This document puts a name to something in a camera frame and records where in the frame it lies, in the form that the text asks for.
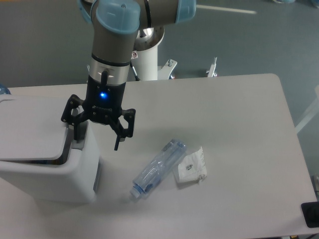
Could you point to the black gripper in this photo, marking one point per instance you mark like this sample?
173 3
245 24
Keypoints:
104 102

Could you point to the white trash can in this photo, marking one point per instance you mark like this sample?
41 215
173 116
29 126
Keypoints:
38 152

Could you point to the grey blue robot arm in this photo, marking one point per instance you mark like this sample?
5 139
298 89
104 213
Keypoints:
116 25

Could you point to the blue object behind can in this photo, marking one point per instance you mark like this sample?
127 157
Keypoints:
4 90

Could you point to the clear blue plastic bottle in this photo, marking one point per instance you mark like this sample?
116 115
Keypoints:
158 168

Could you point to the white crumpled wrapper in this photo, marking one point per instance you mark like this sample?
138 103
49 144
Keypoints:
191 168

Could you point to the black device at edge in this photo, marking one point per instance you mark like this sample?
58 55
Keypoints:
311 214

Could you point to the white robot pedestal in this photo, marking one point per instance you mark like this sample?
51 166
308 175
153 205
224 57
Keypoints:
144 61

